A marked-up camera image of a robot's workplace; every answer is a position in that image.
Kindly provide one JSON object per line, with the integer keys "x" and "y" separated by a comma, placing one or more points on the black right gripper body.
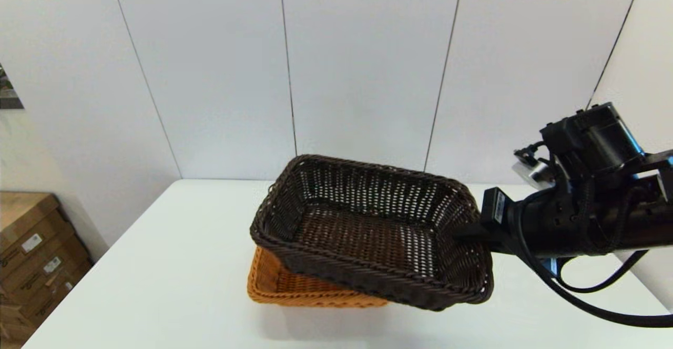
{"x": 541, "y": 228}

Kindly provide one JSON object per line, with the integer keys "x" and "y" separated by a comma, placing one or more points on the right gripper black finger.
{"x": 470, "y": 232}

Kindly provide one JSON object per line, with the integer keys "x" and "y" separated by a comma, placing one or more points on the dark brown wicker basket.
{"x": 368, "y": 228}

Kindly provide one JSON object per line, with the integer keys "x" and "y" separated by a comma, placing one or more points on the orange wicker basket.
{"x": 294, "y": 288}

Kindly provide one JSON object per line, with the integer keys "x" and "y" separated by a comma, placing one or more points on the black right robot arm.
{"x": 594, "y": 139}

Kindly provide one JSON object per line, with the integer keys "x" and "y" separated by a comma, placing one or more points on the brown cardboard box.
{"x": 37, "y": 270}
{"x": 26, "y": 217}
{"x": 52, "y": 294}
{"x": 21, "y": 325}

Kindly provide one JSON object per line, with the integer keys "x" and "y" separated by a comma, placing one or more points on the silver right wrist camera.
{"x": 533, "y": 173}

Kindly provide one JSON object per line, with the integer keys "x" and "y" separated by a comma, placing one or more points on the dark framed wall picture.
{"x": 6, "y": 94}

